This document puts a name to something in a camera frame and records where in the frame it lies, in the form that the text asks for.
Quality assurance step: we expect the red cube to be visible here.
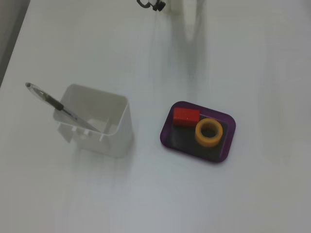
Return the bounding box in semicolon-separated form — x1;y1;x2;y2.
173;107;201;127

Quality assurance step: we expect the white plastic pen holder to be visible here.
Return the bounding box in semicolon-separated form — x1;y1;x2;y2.
52;83;134;159

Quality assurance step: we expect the yellow tape roll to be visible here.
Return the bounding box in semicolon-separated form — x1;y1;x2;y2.
194;118;224;148

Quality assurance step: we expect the purple metal tray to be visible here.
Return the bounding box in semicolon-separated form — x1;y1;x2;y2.
160;100;237;164

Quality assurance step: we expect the black clear ballpoint pen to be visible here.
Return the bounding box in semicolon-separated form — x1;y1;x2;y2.
25;82;101;133

